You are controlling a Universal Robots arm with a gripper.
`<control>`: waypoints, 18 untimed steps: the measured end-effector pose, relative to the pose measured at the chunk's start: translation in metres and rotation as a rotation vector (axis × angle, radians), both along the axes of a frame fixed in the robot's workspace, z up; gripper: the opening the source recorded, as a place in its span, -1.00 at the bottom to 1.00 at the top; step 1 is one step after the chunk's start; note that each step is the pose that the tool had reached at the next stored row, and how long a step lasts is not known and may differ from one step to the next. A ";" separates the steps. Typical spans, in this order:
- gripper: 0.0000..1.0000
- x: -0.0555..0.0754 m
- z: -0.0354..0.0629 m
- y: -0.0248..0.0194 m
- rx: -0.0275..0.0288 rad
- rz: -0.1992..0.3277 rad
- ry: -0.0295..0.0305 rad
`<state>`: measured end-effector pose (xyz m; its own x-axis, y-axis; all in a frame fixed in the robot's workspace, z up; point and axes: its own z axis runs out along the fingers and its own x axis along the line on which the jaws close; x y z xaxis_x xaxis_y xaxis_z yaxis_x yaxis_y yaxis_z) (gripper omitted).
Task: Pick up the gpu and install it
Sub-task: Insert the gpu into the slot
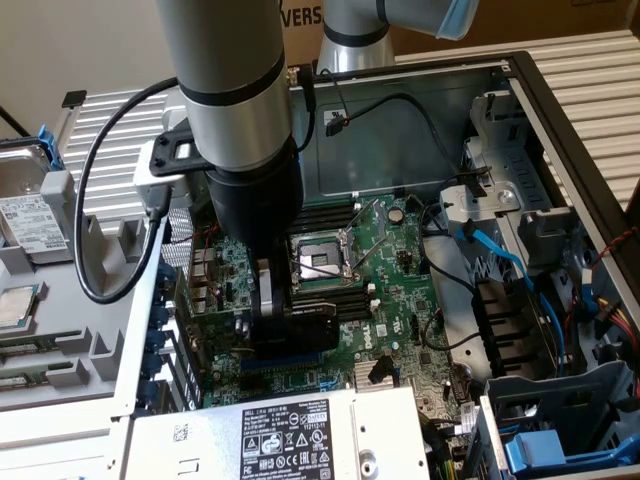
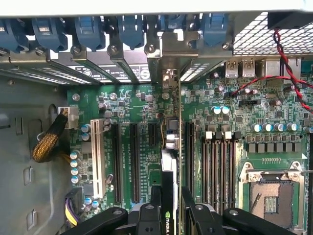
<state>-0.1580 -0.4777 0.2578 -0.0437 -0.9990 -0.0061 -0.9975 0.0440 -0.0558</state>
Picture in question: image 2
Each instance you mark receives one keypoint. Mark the silver socket locking lever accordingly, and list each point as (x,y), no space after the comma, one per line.
(308,172)
(256,202)

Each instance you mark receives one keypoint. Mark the short black expansion slot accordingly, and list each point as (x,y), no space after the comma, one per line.
(152,134)

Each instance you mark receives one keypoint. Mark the white PCI expansion slot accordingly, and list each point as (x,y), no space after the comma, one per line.
(97,159)

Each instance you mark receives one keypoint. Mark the silver slot cover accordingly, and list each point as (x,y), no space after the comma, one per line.
(117,54)
(152,52)
(79,55)

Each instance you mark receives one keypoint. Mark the open grey PC case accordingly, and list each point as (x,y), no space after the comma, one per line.
(24,147)

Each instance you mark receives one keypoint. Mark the green motherboard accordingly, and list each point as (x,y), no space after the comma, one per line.
(137,102)

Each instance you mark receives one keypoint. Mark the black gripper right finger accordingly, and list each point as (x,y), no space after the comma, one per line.
(203,220)

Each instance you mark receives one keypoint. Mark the silver USB port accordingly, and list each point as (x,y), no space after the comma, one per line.
(248,69)
(231,69)

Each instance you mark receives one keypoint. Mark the blue card retention clip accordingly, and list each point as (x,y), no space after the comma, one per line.
(130,31)
(49,34)
(12,34)
(215,29)
(89,31)

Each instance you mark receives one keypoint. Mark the silver rear port block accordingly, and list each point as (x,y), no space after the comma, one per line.
(271,69)

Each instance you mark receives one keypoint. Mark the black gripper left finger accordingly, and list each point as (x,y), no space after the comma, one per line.
(146,220)

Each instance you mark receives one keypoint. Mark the CPU socket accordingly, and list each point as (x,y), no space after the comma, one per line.
(271,203)

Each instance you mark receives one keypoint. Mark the long black expansion slot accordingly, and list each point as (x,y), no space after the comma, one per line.
(134,164)
(190,159)
(117,164)

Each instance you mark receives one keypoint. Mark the white power connector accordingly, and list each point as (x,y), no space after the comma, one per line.
(73,117)

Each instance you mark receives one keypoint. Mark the black RAM slot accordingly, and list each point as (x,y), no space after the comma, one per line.
(207,171)
(236,171)
(217,171)
(226,171)

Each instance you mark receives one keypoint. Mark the black case switch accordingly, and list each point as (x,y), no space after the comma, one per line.
(288,20)

